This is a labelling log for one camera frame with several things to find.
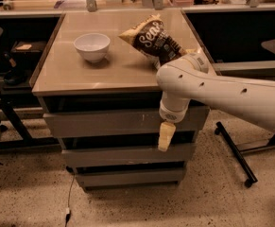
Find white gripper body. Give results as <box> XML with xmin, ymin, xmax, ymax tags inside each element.
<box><xmin>159</xmin><ymin>104</ymin><xmax>187</xmax><ymax>123</ymax></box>

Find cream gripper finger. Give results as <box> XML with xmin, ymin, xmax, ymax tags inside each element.
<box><xmin>158</xmin><ymin>122</ymin><xmax>176</xmax><ymax>151</ymax></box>

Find grey top drawer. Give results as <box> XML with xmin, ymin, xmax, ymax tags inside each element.
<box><xmin>43</xmin><ymin>105</ymin><xmax>211</xmax><ymax>139</ymax></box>

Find grey drawer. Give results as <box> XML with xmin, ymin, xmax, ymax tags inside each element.
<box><xmin>76</xmin><ymin>168</ymin><xmax>185</xmax><ymax>187</ymax></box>
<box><xmin>43</xmin><ymin>105</ymin><xmax>211</xmax><ymax>139</ymax></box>
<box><xmin>61</xmin><ymin>143</ymin><xmax>196</xmax><ymax>167</ymax></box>

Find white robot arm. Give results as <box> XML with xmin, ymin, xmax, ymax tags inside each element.
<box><xmin>156</xmin><ymin>53</ymin><xmax>275</xmax><ymax>133</ymax></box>

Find grey middle drawer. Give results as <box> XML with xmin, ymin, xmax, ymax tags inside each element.
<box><xmin>61</xmin><ymin>143</ymin><xmax>196</xmax><ymax>167</ymax></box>

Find grey drawer cabinet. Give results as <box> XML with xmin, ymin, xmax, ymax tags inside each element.
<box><xmin>32</xmin><ymin>10</ymin><xmax>209</xmax><ymax>177</ymax></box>

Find grey bottom drawer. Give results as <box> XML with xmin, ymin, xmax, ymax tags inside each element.
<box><xmin>76</xmin><ymin>168</ymin><xmax>185</xmax><ymax>187</ymax></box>

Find brown chip bag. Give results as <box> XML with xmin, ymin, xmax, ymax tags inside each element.
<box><xmin>119</xmin><ymin>14</ymin><xmax>195</xmax><ymax>69</ymax></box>

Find white ceramic bowl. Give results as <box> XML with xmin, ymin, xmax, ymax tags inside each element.
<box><xmin>74</xmin><ymin>33</ymin><xmax>111</xmax><ymax>62</ymax></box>

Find black wheeled stand base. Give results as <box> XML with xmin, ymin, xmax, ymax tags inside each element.
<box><xmin>215</xmin><ymin>122</ymin><xmax>275</xmax><ymax>188</ymax></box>

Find black box on shelf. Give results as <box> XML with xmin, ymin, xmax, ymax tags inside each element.
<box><xmin>10</xmin><ymin>41</ymin><xmax>46</xmax><ymax>60</ymax></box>

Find white floor cable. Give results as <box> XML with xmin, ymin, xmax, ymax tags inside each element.
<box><xmin>64</xmin><ymin>173</ymin><xmax>77</xmax><ymax>227</ymax></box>

